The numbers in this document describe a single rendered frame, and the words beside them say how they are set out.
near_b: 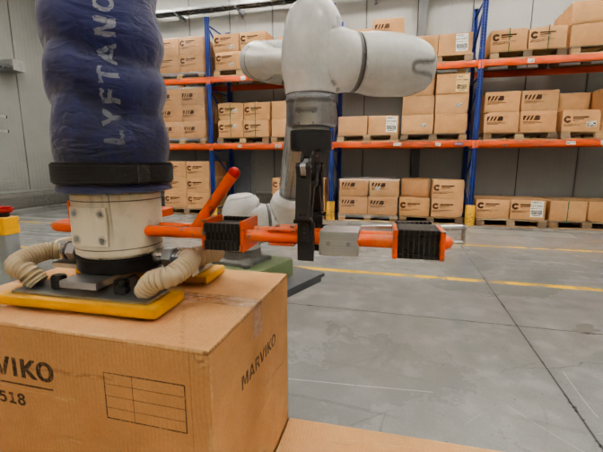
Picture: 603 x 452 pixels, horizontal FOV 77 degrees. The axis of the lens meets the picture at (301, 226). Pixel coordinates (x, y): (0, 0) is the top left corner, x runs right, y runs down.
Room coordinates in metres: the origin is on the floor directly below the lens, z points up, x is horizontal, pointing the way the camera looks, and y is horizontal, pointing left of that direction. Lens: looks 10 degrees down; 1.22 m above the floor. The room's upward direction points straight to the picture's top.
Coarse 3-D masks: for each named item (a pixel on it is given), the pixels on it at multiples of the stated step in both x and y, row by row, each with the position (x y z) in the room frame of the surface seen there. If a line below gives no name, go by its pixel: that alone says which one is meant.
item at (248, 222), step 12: (216, 216) 0.74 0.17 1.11; (228, 216) 0.77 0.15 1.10; (240, 216) 0.77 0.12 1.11; (252, 216) 0.74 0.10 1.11; (204, 228) 0.68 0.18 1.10; (216, 228) 0.68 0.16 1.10; (228, 228) 0.67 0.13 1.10; (240, 228) 0.68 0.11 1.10; (252, 228) 0.72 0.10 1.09; (204, 240) 0.69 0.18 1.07; (216, 240) 0.68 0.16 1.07; (228, 240) 0.68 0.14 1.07; (240, 240) 0.68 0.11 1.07
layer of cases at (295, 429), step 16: (288, 432) 0.84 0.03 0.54; (304, 432) 0.84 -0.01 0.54; (320, 432) 0.84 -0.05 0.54; (336, 432) 0.84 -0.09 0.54; (352, 432) 0.84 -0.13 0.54; (368, 432) 0.84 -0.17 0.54; (384, 432) 0.85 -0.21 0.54; (288, 448) 0.79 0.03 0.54; (304, 448) 0.79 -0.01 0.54; (320, 448) 0.79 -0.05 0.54; (336, 448) 0.79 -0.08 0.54; (352, 448) 0.79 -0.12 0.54; (368, 448) 0.79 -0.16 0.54; (384, 448) 0.79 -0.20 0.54; (400, 448) 0.79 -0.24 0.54; (416, 448) 0.79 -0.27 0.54; (432, 448) 0.79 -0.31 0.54; (448, 448) 0.79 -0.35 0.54; (464, 448) 0.79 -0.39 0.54; (480, 448) 0.79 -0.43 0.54
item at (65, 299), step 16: (16, 288) 0.71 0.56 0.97; (32, 288) 0.69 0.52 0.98; (48, 288) 0.69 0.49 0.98; (64, 288) 0.69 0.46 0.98; (112, 288) 0.70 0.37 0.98; (128, 288) 0.67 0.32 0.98; (16, 304) 0.66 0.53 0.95; (32, 304) 0.66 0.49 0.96; (48, 304) 0.65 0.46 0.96; (64, 304) 0.64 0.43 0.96; (80, 304) 0.63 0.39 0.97; (96, 304) 0.63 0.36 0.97; (112, 304) 0.62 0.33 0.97; (128, 304) 0.63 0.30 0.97; (144, 304) 0.62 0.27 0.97; (160, 304) 0.63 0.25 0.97; (176, 304) 0.67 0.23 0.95
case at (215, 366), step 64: (0, 320) 0.62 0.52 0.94; (64, 320) 0.62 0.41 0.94; (128, 320) 0.62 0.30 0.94; (192, 320) 0.62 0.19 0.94; (256, 320) 0.69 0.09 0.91; (0, 384) 0.62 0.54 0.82; (64, 384) 0.58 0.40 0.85; (128, 384) 0.55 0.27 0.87; (192, 384) 0.52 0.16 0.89; (256, 384) 0.68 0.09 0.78; (0, 448) 0.62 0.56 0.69; (64, 448) 0.58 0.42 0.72; (128, 448) 0.55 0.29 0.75; (192, 448) 0.52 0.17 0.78; (256, 448) 0.68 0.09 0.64
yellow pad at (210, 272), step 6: (210, 264) 0.87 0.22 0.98; (204, 270) 0.83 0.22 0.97; (210, 270) 0.83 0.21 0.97; (216, 270) 0.84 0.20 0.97; (222, 270) 0.86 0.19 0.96; (138, 276) 0.82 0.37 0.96; (198, 276) 0.79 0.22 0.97; (204, 276) 0.79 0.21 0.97; (210, 276) 0.80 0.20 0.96; (216, 276) 0.84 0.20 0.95; (186, 282) 0.80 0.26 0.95; (192, 282) 0.79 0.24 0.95; (198, 282) 0.79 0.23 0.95; (204, 282) 0.79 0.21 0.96
